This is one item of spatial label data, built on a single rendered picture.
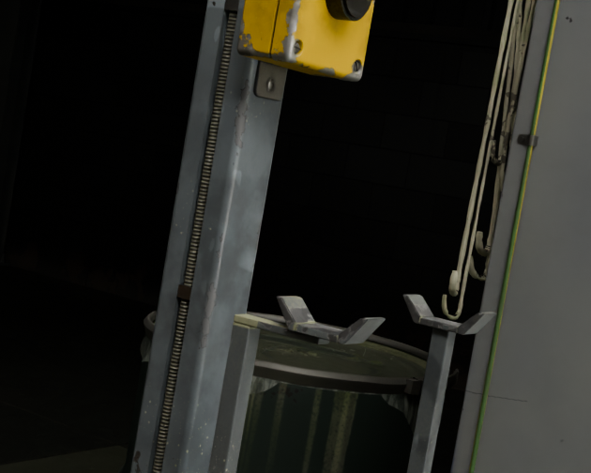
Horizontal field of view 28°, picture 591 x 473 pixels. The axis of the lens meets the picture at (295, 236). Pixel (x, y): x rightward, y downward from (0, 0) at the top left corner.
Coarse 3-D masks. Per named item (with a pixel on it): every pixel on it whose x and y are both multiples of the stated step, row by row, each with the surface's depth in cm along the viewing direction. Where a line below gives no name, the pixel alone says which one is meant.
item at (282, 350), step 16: (272, 336) 231; (256, 352) 210; (272, 352) 213; (288, 352) 214; (304, 352) 219; (320, 352) 221; (336, 352) 226; (352, 352) 229; (368, 352) 232; (384, 352) 234; (400, 352) 234; (320, 368) 205; (336, 368) 208; (352, 368) 211; (368, 368) 214; (384, 368) 216; (400, 368) 220; (416, 368) 221
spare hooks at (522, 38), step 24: (528, 0) 145; (504, 24) 145; (528, 24) 145; (504, 48) 145; (504, 72) 145; (504, 120) 148; (504, 144) 148; (480, 168) 145; (504, 168) 148; (480, 192) 146; (480, 240) 147; (456, 288) 143; (456, 312) 147
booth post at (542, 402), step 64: (576, 0) 135; (576, 64) 135; (576, 128) 135; (512, 192) 139; (576, 192) 134; (576, 256) 134; (512, 320) 138; (576, 320) 134; (512, 384) 138; (576, 384) 134; (512, 448) 138; (576, 448) 133
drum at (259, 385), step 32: (416, 352) 231; (256, 384) 190; (288, 384) 190; (320, 384) 189; (352, 384) 190; (384, 384) 193; (416, 384) 195; (448, 384) 205; (256, 416) 190; (288, 416) 190; (320, 416) 190; (352, 416) 192; (384, 416) 195; (416, 416) 200; (128, 448) 214; (256, 448) 191; (288, 448) 190; (320, 448) 191; (352, 448) 193; (384, 448) 196
